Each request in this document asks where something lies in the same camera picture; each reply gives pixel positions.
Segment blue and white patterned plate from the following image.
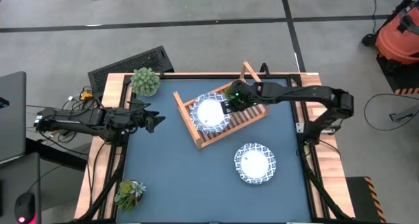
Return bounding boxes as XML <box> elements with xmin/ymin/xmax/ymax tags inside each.
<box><xmin>189</xmin><ymin>92</ymin><xmax>232</xmax><ymax>135</ymax></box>
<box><xmin>233</xmin><ymin>142</ymin><xmax>277</xmax><ymax>185</ymax></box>

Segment orange shop vacuum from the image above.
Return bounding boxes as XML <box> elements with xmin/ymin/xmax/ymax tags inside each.
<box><xmin>374</xmin><ymin>1</ymin><xmax>419</xmax><ymax>66</ymax></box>

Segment mixed succulents in pot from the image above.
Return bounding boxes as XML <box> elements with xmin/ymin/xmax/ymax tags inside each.
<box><xmin>113</xmin><ymin>179</ymin><xmax>147</xmax><ymax>214</ymax></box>

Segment black mat with hazard stripes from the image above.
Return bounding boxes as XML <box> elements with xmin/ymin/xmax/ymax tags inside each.
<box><xmin>346</xmin><ymin>176</ymin><xmax>388</xmax><ymax>223</ymax></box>
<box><xmin>376</xmin><ymin>53</ymin><xmax>419</xmax><ymax>96</ymax></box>

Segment black floor cable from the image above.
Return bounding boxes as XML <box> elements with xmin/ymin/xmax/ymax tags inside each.
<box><xmin>363</xmin><ymin>92</ymin><xmax>419</xmax><ymax>132</ymax></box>

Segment round green succulent, grey pot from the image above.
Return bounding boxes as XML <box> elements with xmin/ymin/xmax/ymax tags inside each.
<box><xmin>130</xmin><ymin>67</ymin><xmax>161</xmax><ymax>98</ymax></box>

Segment grey desk pad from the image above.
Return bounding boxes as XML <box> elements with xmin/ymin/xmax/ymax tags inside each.
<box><xmin>0</xmin><ymin>151</ymin><xmax>42</xmax><ymax>224</ymax></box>

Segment black computer mouse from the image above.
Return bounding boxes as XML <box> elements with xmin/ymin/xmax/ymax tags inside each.
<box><xmin>14</xmin><ymin>193</ymin><xmax>36</xmax><ymax>224</ymax></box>

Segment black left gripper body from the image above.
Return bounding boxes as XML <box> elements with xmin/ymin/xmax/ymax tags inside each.
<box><xmin>126</xmin><ymin>99</ymin><xmax>155</xmax><ymax>136</ymax></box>

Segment grey metal stand foot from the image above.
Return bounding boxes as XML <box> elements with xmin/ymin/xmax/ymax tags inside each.
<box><xmin>388</xmin><ymin>104</ymin><xmax>419</xmax><ymax>123</ymax></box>

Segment black perforated panel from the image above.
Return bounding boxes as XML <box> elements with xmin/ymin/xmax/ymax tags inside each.
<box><xmin>87</xmin><ymin>46</ymin><xmax>175</xmax><ymax>94</ymax></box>

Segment wooden slatted shelf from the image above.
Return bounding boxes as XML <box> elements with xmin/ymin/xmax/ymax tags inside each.
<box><xmin>172</xmin><ymin>60</ymin><xmax>268</xmax><ymax>150</ymax></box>

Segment grey laptop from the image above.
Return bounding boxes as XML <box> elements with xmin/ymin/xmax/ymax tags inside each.
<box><xmin>0</xmin><ymin>71</ymin><xmax>27</xmax><ymax>163</ymax></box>

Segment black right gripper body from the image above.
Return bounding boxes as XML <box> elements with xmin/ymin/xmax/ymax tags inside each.
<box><xmin>227</xmin><ymin>79</ymin><xmax>263</xmax><ymax>113</ymax></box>

